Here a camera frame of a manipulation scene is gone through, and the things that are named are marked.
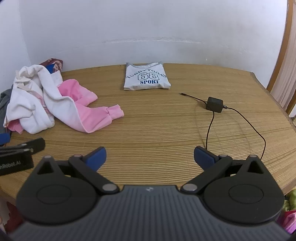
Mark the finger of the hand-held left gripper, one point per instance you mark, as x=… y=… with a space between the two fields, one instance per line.
x=37 y=144

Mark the wooden door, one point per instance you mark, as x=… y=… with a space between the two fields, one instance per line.
x=284 y=76

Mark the dark red printed cloth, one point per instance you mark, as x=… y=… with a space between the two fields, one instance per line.
x=54 y=63

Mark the white and pink sweatshirt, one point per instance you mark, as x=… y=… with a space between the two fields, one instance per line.
x=55 y=102

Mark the white printed paper sheet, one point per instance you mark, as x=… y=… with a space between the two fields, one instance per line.
x=148 y=78

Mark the blue cloth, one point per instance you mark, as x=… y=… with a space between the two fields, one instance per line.
x=4 y=139

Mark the green cloth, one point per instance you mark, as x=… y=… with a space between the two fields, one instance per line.
x=291 y=199

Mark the bright pink cloth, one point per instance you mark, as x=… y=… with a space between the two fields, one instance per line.
x=290 y=221

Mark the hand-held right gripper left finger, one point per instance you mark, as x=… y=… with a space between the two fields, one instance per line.
x=97 y=158

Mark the grey garment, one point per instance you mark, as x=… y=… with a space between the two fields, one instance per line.
x=4 y=104

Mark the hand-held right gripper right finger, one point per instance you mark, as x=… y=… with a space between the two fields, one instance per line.
x=203 y=158

